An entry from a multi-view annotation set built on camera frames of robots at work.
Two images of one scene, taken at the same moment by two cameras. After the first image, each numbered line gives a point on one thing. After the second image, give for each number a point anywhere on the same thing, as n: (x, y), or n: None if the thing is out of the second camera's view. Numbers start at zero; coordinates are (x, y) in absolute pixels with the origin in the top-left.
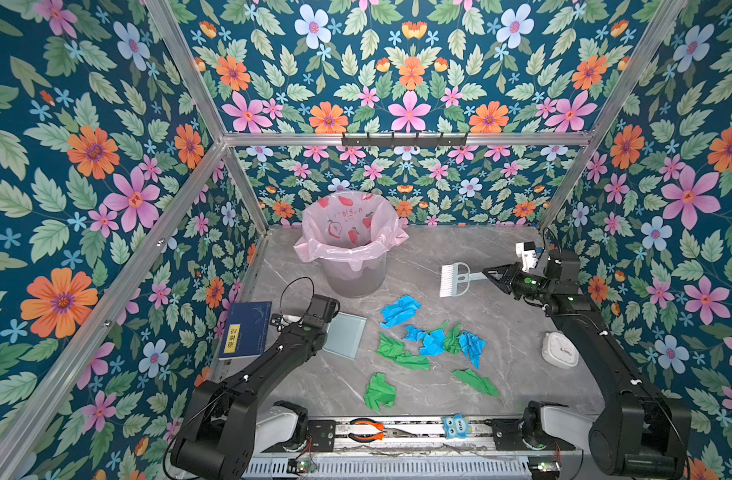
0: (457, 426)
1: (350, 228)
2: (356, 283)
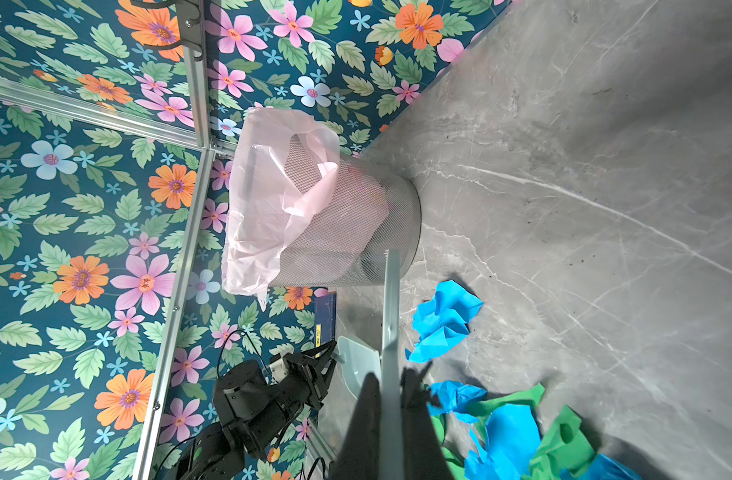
0: None
1: (262, 204)
2: (342, 240)
